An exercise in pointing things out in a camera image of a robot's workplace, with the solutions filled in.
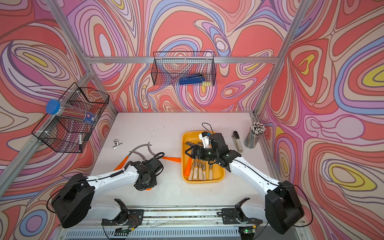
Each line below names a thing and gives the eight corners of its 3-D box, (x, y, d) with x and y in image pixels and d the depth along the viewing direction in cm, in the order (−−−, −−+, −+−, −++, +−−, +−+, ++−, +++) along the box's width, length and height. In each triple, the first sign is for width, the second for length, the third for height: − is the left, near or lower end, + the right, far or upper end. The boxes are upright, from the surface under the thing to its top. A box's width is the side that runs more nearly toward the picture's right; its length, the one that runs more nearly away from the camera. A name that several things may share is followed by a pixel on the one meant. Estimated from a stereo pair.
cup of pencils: (245, 148, 101) (253, 131, 86) (242, 139, 106) (250, 122, 91) (256, 148, 101) (267, 131, 86) (253, 139, 106) (263, 122, 91)
